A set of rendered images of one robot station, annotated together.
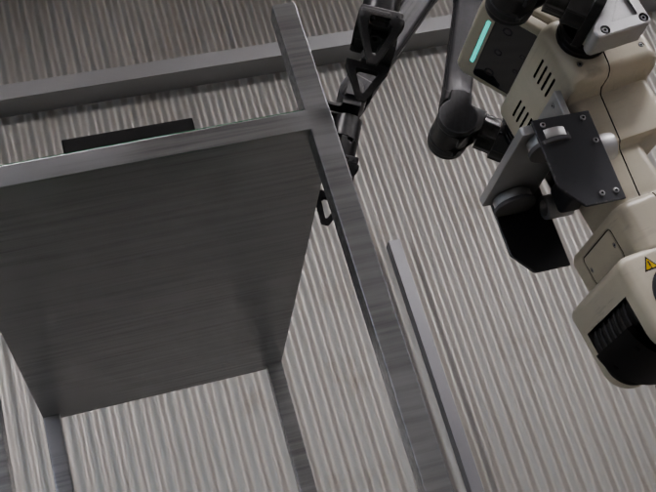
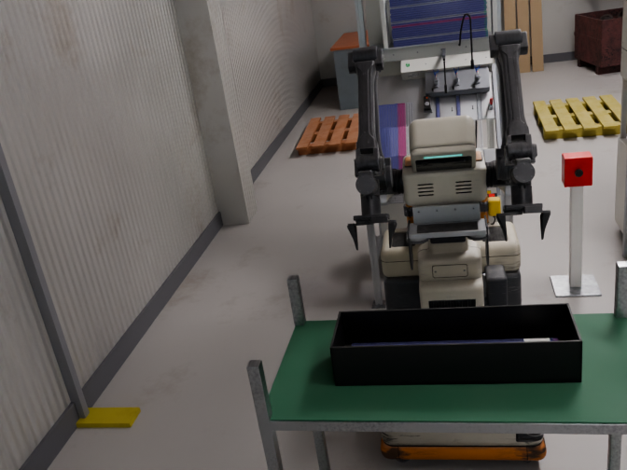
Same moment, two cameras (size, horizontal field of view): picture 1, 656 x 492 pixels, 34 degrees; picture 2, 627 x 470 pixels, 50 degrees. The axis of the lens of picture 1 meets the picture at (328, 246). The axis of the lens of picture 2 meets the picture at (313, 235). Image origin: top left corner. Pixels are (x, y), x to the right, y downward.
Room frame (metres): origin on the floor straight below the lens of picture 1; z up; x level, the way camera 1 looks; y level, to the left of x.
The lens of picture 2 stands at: (1.11, 1.64, 1.93)
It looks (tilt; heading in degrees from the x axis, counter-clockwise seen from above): 23 degrees down; 297
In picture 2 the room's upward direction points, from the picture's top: 9 degrees counter-clockwise
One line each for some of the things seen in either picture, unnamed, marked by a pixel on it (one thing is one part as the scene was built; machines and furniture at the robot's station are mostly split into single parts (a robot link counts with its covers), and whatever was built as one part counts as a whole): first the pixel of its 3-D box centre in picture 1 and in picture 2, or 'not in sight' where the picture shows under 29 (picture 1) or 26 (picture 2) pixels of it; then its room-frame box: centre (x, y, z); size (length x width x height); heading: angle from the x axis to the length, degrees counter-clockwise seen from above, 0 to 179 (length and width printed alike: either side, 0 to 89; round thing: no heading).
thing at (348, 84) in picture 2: not in sight; (369, 66); (4.34, -7.12, 0.40); 1.48 x 0.78 x 0.79; 104
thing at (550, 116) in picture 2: not in sight; (580, 117); (1.53, -5.40, 0.06); 1.25 x 0.85 x 0.11; 105
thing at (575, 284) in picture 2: not in sight; (576, 223); (1.33, -1.93, 0.39); 0.24 x 0.24 x 0.78; 13
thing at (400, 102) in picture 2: not in sight; (439, 170); (2.09, -2.04, 0.66); 1.01 x 0.73 x 1.31; 103
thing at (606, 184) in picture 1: (551, 182); (447, 236); (1.64, -0.39, 0.99); 0.28 x 0.16 x 0.22; 14
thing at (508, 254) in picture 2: not in sight; (451, 287); (1.74, -0.76, 0.59); 0.55 x 0.34 x 0.83; 14
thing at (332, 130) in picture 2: not in sight; (340, 132); (3.99, -5.03, 0.06); 1.29 x 0.86 x 0.11; 104
